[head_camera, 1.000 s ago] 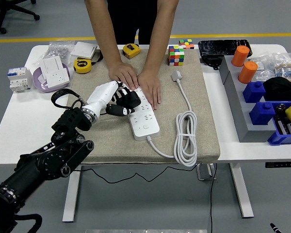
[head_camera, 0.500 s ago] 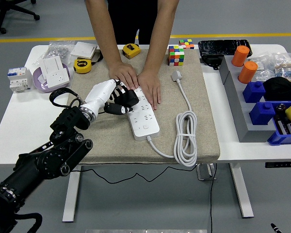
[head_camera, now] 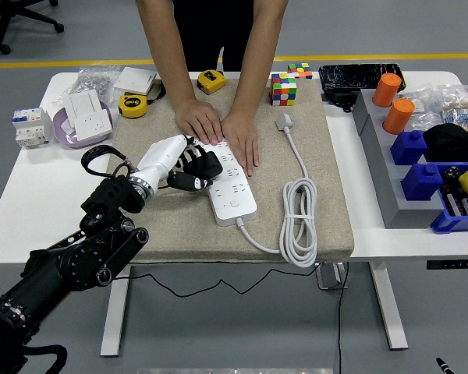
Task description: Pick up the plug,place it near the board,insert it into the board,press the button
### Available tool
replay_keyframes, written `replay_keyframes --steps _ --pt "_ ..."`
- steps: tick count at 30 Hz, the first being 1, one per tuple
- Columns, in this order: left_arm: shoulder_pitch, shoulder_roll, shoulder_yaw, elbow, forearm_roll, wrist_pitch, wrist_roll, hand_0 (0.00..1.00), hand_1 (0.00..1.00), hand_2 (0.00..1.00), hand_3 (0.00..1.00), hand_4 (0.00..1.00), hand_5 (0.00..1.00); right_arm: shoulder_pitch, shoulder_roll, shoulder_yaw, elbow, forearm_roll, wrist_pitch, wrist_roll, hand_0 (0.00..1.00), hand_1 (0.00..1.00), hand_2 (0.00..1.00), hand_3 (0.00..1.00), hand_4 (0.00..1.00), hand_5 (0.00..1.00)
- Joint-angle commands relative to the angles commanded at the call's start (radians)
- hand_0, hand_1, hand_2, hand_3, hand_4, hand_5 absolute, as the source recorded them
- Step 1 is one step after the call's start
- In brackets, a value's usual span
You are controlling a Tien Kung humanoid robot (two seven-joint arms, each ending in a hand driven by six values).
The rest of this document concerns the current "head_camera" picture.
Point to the beige fabric mat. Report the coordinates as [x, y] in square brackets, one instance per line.
[331, 195]

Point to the orange cylinder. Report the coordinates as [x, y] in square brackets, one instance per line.
[398, 117]
[386, 89]

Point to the white flat switch box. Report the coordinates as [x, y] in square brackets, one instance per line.
[134, 80]

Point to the blue plastic bin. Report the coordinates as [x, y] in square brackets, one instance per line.
[456, 224]

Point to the round yellow tape measure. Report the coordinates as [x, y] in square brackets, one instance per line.
[132, 106]

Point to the clear bag of screws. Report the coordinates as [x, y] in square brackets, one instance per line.
[93, 80]

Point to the black glossy tray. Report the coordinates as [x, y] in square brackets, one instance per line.
[355, 76]

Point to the white circuit breaker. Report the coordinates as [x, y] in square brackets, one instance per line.
[31, 126]

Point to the clear bag of resistors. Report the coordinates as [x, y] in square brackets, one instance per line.
[458, 109]

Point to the white table leg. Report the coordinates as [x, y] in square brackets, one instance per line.
[394, 331]
[111, 343]

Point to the person's right forearm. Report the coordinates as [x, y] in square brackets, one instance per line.
[171, 46]

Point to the clear plastic bag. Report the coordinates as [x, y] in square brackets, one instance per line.
[423, 103]

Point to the white wall socket panel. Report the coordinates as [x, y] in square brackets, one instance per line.
[95, 124]

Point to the metal bracket under table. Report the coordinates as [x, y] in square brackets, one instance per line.
[329, 276]

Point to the small dark round cap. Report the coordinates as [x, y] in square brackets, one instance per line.
[451, 174]

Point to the person's right hand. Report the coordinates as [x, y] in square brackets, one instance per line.
[201, 121]

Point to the black power adapter plug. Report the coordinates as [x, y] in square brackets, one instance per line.
[212, 165]

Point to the person's left forearm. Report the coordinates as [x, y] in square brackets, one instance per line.
[257, 58]

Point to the purple bowl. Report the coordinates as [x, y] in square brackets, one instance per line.
[64, 136]

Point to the square yellow tape measure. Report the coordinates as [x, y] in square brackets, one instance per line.
[211, 81]

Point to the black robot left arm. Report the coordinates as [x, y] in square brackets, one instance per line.
[74, 265]

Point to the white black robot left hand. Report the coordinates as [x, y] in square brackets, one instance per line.
[162, 156]

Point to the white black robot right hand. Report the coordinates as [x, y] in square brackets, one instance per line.
[444, 367]

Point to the black office chair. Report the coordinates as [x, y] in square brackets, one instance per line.
[1, 31]

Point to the black cloth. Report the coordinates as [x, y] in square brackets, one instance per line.
[452, 142]

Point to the large colourful puzzle cube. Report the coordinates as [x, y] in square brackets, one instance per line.
[283, 89]

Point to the person's left hand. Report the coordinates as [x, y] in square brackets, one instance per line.
[243, 136]

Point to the small colourful puzzle cube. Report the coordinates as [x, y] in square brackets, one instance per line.
[299, 70]

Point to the grey stepped block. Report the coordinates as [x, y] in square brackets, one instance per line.
[390, 187]

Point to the black table control panel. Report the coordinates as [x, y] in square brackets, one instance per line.
[454, 264]

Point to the white power strip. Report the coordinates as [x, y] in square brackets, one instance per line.
[234, 202]

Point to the small black device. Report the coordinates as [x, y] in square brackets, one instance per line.
[339, 99]

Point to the white wall switch panel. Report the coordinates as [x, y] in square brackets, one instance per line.
[84, 103]

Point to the blue block with knob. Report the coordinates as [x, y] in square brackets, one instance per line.
[421, 185]
[407, 148]

